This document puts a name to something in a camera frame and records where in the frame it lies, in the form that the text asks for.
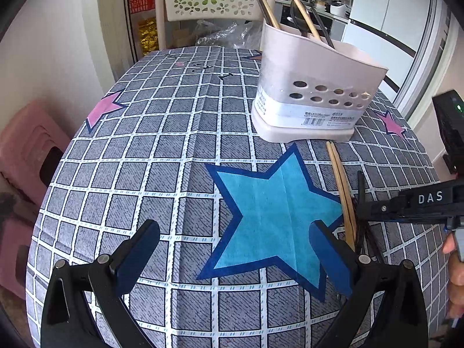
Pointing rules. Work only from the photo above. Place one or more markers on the beige perforated basket chair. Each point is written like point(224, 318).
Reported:
point(217, 15)

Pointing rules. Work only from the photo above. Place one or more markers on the pink plastic utensil holder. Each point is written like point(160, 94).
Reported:
point(290, 116)

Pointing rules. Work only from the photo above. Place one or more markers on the white refrigerator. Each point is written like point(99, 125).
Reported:
point(380, 7)

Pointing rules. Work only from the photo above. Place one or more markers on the pink plastic stool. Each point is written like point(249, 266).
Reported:
point(14, 253)
point(25, 134)

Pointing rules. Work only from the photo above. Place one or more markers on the white rice cooker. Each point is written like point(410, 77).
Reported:
point(339, 9)

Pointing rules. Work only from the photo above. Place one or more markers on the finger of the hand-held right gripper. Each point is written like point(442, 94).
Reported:
point(398, 203)
point(420, 219)

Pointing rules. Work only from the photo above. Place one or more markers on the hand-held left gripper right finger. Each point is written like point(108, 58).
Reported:
point(331, 257)

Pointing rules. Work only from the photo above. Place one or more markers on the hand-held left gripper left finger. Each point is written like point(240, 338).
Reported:
point(137, 257)

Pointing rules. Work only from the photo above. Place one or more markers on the person's right hand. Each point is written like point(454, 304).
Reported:
point(456, 286)

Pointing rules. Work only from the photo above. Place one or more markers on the yellow packets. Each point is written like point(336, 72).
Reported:
point(148, 36)

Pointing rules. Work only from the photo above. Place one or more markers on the white sliding door frame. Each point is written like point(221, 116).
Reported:
point(427, 43)

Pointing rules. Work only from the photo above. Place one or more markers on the black spoon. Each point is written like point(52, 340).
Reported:
point(295, 11)

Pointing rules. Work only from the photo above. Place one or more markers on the clear plastic bag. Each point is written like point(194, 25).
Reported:
point(224, 36)

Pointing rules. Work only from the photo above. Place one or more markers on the red plastic basket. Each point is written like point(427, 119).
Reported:
point(141, 2)

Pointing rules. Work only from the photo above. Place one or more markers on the grey checkered star tablecloth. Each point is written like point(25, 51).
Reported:
point(145, 152)

